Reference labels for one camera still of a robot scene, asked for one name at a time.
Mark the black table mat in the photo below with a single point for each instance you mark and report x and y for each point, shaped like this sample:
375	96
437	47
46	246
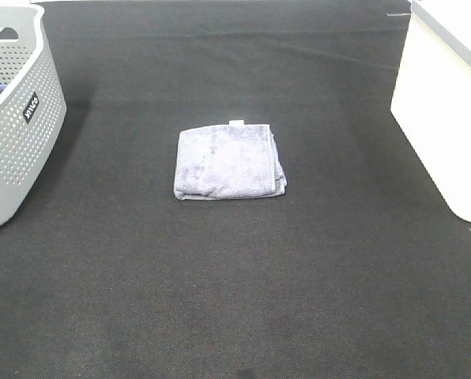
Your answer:
359	271

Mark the grey perforated laundry basket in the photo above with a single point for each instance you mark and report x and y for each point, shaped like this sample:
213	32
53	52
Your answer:
32	107

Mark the lavender towel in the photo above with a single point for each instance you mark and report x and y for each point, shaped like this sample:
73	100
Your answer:
231	161

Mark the white plastic storage bin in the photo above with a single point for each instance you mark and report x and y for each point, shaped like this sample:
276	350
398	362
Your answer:
432	96

